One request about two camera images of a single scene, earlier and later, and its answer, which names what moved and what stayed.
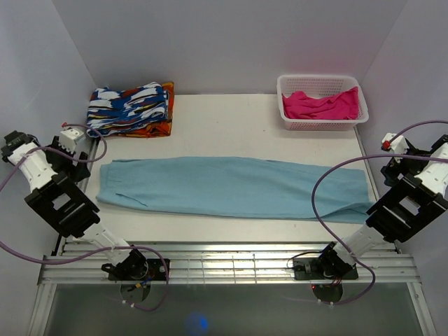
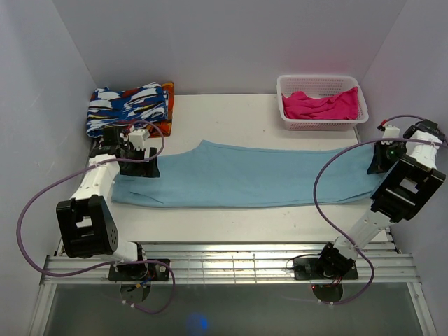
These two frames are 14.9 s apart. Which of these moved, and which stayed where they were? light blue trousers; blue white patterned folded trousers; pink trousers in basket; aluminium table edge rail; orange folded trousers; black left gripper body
Moved: light blue trousers; black left gripper body
Stayed: orange folded trousers; aluminium table edge rail; blue white patterned folded trousers; pink trousers in basket
